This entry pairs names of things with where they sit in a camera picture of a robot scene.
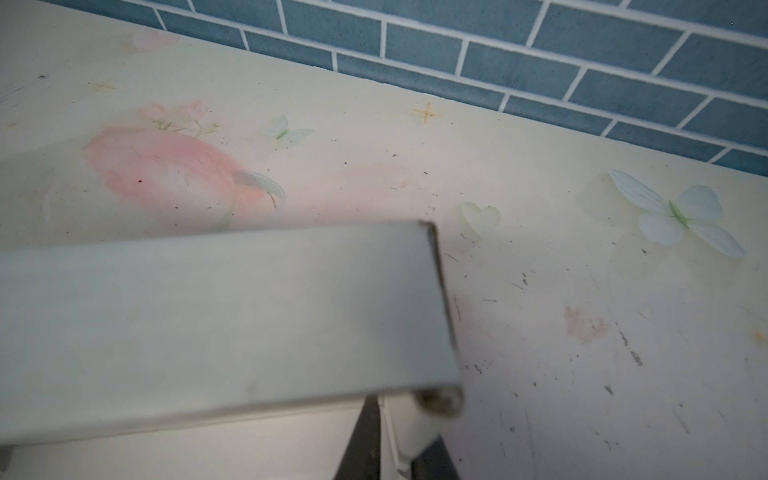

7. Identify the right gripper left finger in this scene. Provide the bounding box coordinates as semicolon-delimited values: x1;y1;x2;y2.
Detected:
333;395;382;480

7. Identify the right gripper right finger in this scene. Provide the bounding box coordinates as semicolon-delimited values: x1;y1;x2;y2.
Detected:
411;436;460;480

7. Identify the white paper box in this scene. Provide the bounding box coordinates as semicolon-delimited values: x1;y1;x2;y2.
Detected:
1;221;466;479

